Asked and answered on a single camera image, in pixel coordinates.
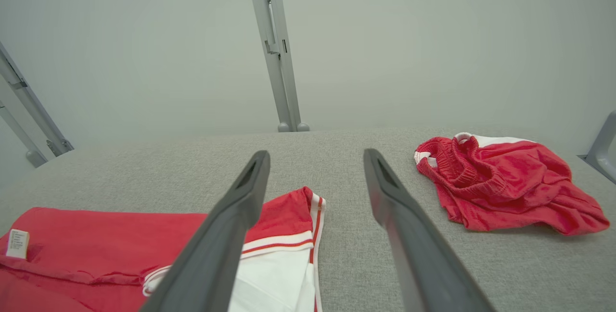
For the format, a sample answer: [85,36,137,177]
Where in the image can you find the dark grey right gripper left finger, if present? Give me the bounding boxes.
[140,150,271,312]

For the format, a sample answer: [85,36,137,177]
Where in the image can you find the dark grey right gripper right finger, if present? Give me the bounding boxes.
[363,148,497,312]

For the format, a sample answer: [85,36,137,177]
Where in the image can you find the red white striped shorts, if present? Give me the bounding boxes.
[413,132,611,237]

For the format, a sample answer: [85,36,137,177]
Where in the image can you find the red white shirt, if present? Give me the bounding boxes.
[0,186,327,312]

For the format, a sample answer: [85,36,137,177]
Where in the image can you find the grey double metal post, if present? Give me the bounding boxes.
[244,0,310,133]

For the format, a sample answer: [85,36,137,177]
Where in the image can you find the grey slanted metal frame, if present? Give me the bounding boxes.
[0,40,75,169]
[577,110,616,185]

